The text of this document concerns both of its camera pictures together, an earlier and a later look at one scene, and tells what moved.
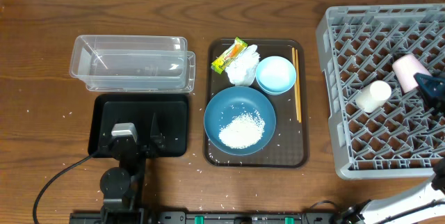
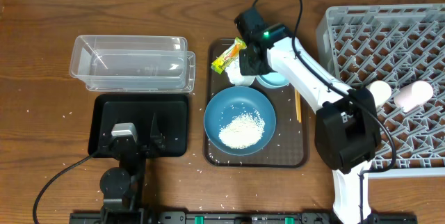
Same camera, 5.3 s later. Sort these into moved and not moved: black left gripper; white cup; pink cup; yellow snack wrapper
Moved: pink cup
Not moved: black left gripper; yellow snack wrapper; white cup
